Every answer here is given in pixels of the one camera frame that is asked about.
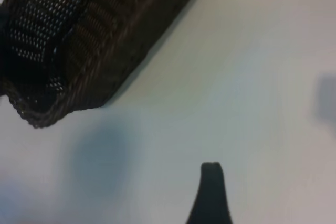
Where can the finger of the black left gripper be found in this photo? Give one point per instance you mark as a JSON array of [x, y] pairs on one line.
[[3, 30]]

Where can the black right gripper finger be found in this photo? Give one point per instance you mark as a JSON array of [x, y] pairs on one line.
[[211, 197]]

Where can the dark brown wicker basket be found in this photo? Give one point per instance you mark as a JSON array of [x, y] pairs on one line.
[[105, 37]]

